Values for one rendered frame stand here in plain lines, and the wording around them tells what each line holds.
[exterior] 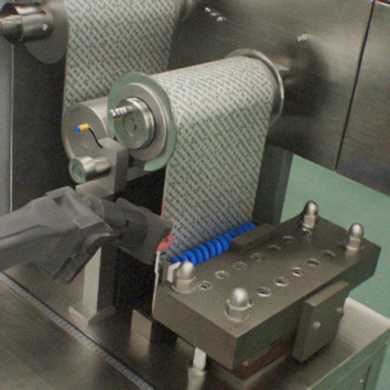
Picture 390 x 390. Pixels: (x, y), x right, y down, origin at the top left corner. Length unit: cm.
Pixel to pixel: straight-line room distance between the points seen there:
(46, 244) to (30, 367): 32
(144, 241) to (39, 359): 25
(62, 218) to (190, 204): 31
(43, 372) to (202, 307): 26
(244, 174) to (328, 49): 25
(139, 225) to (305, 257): 33
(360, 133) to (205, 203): 28
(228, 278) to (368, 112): 35
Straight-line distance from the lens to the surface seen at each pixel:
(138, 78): 111
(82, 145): 125
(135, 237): 108
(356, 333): 136
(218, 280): 118
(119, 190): 117
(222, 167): 122
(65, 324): 127
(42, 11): 125
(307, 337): 122
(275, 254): 127
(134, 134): 112
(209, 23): 145
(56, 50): 126
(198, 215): 122
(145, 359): 121
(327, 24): 129
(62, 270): 105
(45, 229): 91
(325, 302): 121
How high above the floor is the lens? 168
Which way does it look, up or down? 27 degrees down
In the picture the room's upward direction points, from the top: 8 degrees clockwise
